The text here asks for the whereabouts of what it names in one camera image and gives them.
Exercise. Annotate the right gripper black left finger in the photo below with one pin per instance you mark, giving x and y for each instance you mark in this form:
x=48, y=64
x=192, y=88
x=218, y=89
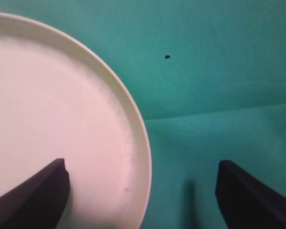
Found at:
x=38, y=202

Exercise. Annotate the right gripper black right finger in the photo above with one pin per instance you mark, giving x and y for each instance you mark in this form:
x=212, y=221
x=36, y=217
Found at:
x=245, y=202

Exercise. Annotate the pale yellow round plate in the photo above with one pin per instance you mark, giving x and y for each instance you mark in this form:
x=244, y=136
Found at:
x=58, y=99

